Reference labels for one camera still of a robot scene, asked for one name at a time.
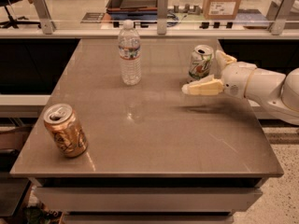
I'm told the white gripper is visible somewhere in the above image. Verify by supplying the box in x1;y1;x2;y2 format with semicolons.
181;49;257;99

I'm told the white green 7up can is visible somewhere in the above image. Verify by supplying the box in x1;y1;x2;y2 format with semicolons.
188;45;214;81

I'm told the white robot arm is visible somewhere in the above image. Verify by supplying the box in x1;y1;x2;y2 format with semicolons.
182;50;299;125

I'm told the gold orange soda can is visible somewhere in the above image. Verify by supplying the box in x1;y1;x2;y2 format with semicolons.
43;104;88;158

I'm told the cardboard box with label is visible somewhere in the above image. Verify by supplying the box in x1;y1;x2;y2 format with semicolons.
203;0;241;20

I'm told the clear plastic water bottle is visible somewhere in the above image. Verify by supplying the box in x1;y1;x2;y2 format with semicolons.
118;20;141;86

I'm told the grey table with drawers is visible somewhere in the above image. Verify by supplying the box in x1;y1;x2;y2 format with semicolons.
11;39;283;224

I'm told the black office chair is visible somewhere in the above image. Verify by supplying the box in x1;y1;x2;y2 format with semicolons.
0;0;40;29

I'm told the middle metal glass post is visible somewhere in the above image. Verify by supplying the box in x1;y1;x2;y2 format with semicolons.
157;0;168;35

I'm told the metal glass post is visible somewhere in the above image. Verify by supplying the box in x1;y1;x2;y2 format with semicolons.
33;0;56;35
266;0;299;35
157;0;168;35

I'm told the right metal glass post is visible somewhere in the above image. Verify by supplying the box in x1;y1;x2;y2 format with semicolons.
266;0;299;35

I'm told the left metal glass post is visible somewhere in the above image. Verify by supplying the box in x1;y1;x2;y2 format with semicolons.
33;0;56;35

